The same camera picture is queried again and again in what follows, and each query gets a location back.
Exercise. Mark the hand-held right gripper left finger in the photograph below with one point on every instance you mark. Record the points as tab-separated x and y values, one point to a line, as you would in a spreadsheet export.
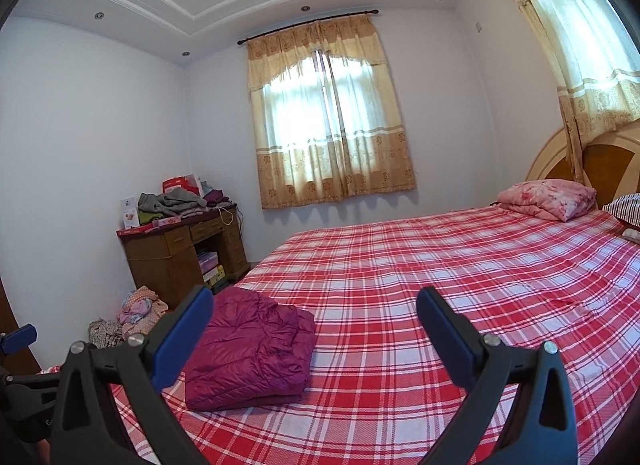
185	330

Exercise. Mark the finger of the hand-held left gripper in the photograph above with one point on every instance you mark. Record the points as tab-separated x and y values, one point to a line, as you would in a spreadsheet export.
20	337

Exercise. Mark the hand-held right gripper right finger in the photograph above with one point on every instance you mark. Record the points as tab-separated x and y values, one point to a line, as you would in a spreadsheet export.
442	340

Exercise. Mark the purple down jacket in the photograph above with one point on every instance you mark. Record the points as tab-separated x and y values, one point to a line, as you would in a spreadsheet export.
250	350

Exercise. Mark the grey clothes pile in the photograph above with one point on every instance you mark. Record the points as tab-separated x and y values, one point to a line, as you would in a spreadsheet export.
170	201

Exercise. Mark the purple folded clothes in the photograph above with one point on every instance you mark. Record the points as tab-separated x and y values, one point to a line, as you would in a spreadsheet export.
216	195

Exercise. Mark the brown wooden door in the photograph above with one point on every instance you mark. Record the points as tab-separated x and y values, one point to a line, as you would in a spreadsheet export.
12	310

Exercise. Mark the pink floral blanket bundle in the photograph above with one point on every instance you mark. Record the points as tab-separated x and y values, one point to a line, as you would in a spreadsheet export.
142	310

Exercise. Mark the yellow storage box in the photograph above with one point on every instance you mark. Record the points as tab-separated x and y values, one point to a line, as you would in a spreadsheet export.
214	275

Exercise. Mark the bed with red plaid sheet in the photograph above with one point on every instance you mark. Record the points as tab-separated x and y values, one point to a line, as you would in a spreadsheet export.
400	285

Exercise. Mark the purple storage box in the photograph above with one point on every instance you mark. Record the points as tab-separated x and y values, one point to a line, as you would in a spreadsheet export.
208	260

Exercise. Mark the brown wooden desk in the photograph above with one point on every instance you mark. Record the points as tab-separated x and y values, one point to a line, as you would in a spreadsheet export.
165	255

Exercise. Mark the grey patterned cloth bundle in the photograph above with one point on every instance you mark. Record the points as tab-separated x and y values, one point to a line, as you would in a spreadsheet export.
105	332

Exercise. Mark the flat red pink box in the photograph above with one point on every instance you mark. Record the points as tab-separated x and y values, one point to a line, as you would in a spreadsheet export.
150	228

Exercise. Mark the green folded cloth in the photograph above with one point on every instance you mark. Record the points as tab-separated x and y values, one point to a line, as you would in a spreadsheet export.
147	218

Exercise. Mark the white cardboard box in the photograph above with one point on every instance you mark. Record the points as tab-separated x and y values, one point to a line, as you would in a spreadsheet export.
129	212

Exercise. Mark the red cardboard box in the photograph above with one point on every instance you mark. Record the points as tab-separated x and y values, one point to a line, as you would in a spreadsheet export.
181	184

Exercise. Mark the pink floral pillow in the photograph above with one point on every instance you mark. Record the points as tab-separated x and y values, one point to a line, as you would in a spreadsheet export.
545	197

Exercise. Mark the small white object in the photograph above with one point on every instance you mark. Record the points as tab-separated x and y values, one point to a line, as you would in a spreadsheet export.
632	235

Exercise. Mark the striped pillow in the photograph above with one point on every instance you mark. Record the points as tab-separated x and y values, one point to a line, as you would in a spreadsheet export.
625	210

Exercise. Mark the beige patterned window curtain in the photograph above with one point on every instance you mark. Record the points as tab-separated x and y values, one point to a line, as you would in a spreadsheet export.
330	145
585	45

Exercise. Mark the wooden headboard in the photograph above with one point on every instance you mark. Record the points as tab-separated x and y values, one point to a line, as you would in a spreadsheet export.
610	160

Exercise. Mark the black curtain rod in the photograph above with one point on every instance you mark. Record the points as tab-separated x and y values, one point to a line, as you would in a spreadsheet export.
280	31

